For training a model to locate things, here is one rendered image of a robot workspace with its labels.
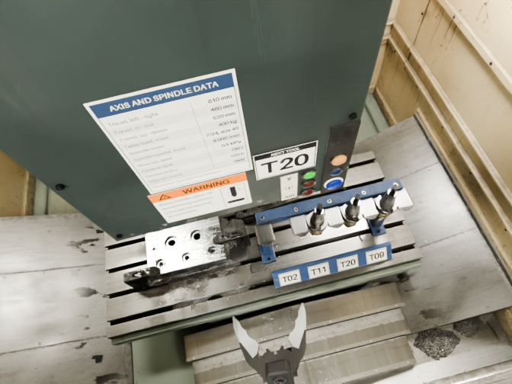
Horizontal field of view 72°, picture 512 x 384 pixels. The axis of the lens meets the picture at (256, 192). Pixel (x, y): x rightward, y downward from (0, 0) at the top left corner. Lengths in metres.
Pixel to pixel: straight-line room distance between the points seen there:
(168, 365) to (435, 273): 1.16
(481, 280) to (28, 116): 1.52
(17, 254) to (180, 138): 1.52
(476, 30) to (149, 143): 1.22
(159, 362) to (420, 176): 1.39
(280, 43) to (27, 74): 0.24
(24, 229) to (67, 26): 1.65
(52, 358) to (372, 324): 1.28
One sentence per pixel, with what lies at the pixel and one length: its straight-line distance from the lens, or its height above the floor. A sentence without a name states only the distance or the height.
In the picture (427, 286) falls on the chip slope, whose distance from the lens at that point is 1.62.
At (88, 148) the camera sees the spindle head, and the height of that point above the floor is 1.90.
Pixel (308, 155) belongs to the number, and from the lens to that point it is 0.55.
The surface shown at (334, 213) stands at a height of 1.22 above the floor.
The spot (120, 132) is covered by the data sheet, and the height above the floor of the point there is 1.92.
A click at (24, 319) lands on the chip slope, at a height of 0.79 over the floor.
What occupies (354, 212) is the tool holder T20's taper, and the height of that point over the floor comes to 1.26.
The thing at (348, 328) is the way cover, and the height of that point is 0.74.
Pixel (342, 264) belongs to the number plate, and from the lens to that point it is 1.36.
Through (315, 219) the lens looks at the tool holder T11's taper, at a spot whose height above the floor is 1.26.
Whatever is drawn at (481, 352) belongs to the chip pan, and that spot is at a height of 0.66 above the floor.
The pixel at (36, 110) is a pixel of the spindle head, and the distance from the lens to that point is 0.43.
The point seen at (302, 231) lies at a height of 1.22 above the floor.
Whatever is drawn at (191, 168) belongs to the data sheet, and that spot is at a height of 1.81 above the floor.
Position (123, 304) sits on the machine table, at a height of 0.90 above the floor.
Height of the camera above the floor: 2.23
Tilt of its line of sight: 62 degrees down
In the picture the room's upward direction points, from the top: 11 degrees counter-clockwise
